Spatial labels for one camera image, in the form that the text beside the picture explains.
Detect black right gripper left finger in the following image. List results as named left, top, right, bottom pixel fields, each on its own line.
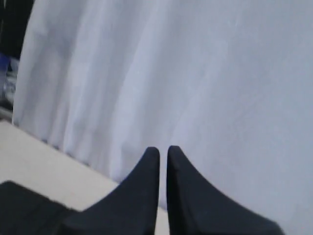
left=61, top=147, right=160, bottom=235

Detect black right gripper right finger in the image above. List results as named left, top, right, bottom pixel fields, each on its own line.
left=167, top=146, right=284, bottom=235

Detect white backdrop curtain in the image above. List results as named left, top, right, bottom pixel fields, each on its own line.
left=13, top=0, right=313, bottom=235

